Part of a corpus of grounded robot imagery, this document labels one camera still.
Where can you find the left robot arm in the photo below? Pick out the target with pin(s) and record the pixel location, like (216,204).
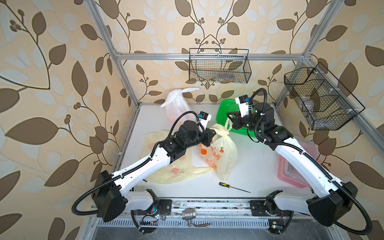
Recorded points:
(112,193)

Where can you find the yellow plastic bag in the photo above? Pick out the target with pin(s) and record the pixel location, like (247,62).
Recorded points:
(222,154)
(178,171)

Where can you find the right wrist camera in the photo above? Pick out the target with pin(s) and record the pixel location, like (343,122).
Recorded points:
(244,105)

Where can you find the back wire basket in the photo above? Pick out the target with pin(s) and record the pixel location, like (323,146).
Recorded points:
(219,65)

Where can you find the pink plastic box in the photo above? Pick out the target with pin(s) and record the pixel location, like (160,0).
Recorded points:
(288,173)

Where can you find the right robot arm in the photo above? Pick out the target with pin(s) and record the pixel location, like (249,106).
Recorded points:
(331,198)

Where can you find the wire basket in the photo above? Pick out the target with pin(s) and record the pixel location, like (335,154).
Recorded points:
(219,65)
(325,102)

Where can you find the white plastic bag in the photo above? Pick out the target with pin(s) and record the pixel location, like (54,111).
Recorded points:
(175,103)

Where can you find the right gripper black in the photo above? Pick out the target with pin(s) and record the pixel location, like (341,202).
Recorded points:
(236,120)

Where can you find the yellow black screwdriver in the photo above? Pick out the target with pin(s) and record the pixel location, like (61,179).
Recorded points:
(231,187)

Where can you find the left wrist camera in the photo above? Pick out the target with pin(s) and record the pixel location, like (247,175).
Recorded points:
(204,118)

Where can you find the metal cylinder fitting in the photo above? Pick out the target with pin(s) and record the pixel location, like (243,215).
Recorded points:
(188,214)

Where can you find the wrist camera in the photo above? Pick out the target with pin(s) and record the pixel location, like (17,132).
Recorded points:
(244,105)
(204,118)

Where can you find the black handled tool on rail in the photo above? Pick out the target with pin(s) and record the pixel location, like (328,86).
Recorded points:
(110,215)

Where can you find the right wire basket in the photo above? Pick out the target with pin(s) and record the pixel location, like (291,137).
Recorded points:
(325,102)

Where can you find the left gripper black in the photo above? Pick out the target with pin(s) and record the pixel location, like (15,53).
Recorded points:
(207,136)

